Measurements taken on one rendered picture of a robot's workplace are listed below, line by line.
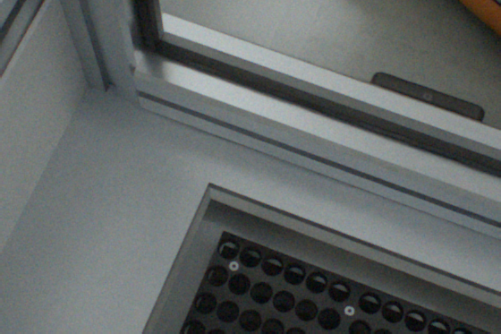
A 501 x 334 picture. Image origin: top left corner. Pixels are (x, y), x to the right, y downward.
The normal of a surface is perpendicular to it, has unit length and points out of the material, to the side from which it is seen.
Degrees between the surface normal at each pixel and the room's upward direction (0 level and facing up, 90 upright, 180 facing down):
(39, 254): 0
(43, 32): 90
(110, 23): 90
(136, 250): 0
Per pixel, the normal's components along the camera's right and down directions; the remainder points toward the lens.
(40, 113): 0.93, 0.34
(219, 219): 0.00, -0.39
